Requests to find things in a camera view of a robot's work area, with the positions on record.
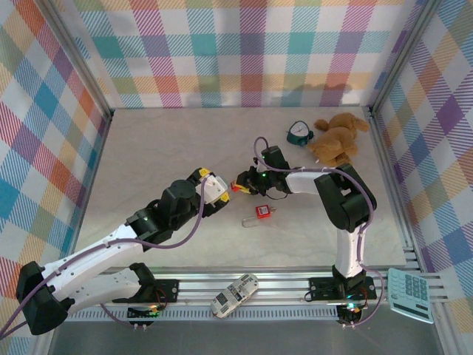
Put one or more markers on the aluminium side rail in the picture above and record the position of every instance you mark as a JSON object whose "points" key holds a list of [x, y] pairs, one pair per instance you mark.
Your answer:
{"points": [[392, 185], [93, 185]]}

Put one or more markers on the silver key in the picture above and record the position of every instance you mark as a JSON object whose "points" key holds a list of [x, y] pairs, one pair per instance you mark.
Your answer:
{"points": [[273, 210]]}

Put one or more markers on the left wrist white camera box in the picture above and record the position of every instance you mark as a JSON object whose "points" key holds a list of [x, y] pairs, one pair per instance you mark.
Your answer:
{"points": [[212, 186]]}

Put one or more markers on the aluminium rail frame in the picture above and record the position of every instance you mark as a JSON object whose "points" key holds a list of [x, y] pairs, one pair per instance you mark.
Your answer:
{"points": [[281, 286]]}

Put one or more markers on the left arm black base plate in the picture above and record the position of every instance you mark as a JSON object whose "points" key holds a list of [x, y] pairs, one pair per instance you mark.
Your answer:
{"points": [[166, 290]]}

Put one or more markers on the light blue calculator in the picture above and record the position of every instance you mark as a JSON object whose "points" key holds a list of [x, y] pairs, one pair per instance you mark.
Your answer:
{"points": [[410, 296]]}

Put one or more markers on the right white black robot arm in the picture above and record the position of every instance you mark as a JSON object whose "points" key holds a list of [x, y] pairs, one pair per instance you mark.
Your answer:
{"points": [[347, 199]]}

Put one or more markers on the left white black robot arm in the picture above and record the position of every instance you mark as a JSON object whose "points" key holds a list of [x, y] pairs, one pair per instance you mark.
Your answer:
{"points": [[92, 251]]}

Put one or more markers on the brown plush toy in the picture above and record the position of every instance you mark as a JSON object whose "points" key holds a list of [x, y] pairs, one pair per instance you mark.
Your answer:
{"points": [[336, 142]]}

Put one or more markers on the white oval printed device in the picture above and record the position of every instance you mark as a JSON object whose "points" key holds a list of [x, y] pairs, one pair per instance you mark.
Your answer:
{"points": [[234, 296]]}

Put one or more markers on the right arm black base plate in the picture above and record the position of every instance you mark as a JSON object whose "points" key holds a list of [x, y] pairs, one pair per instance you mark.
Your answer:
{"points": [[321, 288]]}

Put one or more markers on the aluminium corner post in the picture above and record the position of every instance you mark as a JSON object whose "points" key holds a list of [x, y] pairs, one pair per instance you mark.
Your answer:
{"points": [[79, 63], [401, 55]]}

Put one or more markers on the teal alarm clock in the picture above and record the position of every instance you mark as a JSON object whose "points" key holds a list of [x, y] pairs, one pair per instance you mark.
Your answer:
{"points": [[297, 131]]}

